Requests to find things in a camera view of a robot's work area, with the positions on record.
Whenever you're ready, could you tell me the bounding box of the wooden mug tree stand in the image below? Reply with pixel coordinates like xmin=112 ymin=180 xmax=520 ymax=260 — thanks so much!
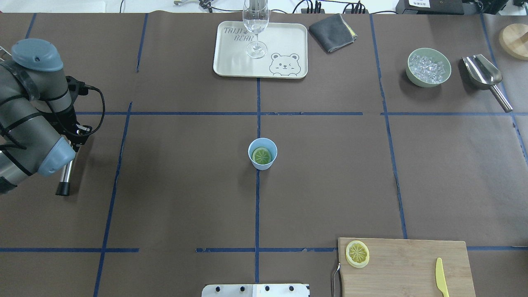
xmin=499 ymin=23 xmax=528 ymax=61

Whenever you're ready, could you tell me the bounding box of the wooden cutting board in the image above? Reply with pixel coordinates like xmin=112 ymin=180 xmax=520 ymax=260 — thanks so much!
xmin=338 ymin=237 xmax=476 ymax=297

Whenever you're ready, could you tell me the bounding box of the green bowl of ice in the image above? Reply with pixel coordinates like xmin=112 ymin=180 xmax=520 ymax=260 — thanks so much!
xmin=405 ymin=48 xmax=451 ymax=88

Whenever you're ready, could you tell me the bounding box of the clear wine glass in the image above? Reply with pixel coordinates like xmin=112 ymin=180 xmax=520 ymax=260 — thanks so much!
xmin=243 ymin=0 xmax=270 ymax=59

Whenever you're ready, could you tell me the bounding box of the light blue cup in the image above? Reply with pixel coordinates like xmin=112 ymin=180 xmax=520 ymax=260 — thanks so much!
xmin=247 ymin=138 xmax=278 ymax=170

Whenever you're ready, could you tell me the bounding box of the black metal muddler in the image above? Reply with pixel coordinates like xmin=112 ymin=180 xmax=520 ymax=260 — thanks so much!
xmin=55 ymin=142 xmax=77 ymax=197

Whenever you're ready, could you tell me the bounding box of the yellow plastic knife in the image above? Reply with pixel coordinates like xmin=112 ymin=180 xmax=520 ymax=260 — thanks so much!
xmin=434 ymin=257 xmax=450 ymax=297

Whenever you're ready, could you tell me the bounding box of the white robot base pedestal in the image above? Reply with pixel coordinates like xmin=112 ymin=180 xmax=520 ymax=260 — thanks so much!
xmin=201 ymin=283 xmax=311 ymax=297

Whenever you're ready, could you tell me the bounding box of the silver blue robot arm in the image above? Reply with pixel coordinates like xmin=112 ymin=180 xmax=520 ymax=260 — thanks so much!
xmin=0 ymin=39 xmax=95 ymax=196

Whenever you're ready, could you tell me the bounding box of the cream bear tray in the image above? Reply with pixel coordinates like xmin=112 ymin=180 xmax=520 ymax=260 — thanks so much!
xmin=212 ymin=21 xmax=309 ymax=79

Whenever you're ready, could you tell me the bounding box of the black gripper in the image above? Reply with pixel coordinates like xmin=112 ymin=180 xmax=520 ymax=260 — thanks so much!
xmin=62 ymin=76 xmax=92 ymax=153

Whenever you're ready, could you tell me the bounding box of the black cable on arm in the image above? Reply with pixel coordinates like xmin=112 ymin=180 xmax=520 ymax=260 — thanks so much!
xmin=0 ymin=62 xmax=106 ymax=165

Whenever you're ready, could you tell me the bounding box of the metal ice scoop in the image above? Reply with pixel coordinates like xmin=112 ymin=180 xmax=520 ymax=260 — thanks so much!
xmin=462 ymin=54 xmax=513 ymax=113

